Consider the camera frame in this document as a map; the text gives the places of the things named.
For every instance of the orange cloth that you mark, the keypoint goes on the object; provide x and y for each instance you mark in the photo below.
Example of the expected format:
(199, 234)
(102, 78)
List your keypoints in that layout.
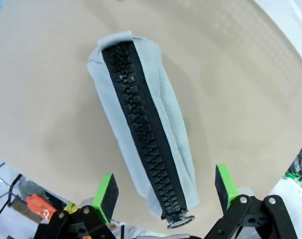
(37, 206)

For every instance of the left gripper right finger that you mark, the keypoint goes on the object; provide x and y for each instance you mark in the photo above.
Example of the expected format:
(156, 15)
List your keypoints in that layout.
(228, 189)

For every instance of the gray CAMPUS zipper pencil case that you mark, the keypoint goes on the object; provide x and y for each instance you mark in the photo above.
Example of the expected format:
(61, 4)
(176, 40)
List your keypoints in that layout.
(163, 129)

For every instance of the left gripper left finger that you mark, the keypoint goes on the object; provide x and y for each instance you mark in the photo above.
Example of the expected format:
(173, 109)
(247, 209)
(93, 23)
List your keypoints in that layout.
(108, 196)

